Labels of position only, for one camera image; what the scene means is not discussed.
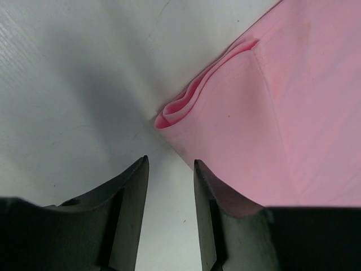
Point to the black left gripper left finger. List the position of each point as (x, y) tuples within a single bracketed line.
[(98, 230)]

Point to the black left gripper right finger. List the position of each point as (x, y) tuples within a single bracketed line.
[(235, 233)]

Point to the light pink t-shirt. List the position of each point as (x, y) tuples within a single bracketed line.
[(277, 115)]

